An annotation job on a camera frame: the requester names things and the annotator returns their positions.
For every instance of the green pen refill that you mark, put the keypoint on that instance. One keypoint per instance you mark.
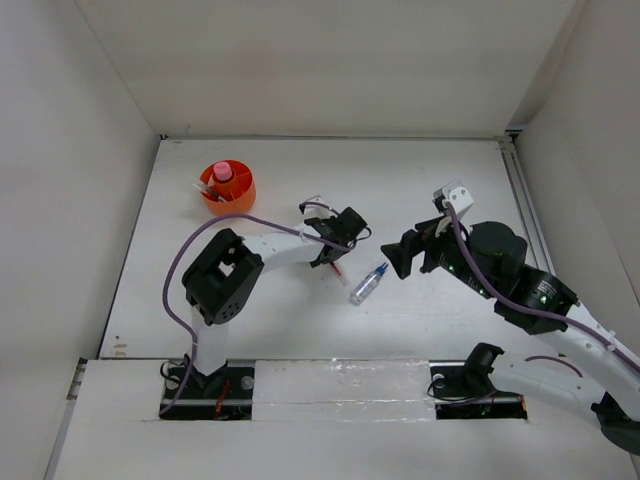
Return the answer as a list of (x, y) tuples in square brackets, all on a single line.
[(215, 196)]

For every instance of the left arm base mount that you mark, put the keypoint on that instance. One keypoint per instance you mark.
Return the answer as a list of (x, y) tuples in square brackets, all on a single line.
[(226, 395)]

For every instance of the orange round compartment organizer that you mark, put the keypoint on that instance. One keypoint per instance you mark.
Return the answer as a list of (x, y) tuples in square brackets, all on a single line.
[(238, 192)]

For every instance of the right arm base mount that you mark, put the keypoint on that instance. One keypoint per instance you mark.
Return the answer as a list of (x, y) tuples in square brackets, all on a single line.
[(456, 399)]

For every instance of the aluminium rail right edge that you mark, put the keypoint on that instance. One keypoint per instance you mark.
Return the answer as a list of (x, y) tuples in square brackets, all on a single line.
[(524, 201)]

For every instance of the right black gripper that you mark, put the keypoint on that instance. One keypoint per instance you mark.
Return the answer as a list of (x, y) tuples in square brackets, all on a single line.
[(401, 253)]

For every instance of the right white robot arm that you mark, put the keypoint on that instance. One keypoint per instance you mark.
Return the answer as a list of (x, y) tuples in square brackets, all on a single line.
[(604, 386)]

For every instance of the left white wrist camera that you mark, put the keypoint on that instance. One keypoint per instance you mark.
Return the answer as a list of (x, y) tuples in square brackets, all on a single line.
[(316, 207)]

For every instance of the clear spray bottle blue nozzle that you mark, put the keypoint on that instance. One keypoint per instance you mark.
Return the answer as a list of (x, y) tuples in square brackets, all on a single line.
[(368, 284)]

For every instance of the red pen refill with white end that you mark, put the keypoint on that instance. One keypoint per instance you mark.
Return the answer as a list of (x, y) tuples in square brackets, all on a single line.
[(339, 274)]

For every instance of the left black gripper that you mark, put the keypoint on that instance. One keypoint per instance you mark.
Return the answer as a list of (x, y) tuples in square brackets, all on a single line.
[(319, 263)]

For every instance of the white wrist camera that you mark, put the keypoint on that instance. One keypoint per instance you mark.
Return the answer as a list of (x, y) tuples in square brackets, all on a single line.
[(456, 194), (316, 207)]

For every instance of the pink capped small bottle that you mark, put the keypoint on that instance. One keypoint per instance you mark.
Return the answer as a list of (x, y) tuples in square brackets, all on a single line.
[(222, 172)]

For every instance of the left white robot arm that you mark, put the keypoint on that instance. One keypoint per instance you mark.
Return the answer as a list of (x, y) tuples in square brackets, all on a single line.
[(220, 280)]

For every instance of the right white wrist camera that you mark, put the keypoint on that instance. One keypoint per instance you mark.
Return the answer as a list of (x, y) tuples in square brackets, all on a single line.
[(456, 194)]

